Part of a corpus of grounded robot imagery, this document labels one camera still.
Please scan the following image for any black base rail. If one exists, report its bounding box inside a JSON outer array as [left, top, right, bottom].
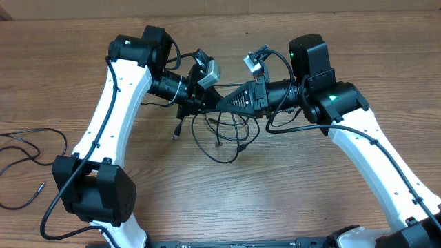
[[85, 224, 362, 248]]

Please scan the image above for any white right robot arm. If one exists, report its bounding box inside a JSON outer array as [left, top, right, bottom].
[[217, 34, 440, 247]]

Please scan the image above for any black separated cable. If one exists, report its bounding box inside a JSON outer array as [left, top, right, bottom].
[[0, 127, 68, 211]]

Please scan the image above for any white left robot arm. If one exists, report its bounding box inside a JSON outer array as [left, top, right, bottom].
[[52, 26, 221, 247]]

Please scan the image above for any black cable bundle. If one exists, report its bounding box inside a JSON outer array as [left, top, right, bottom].
[[172, 82, 261, 165]]

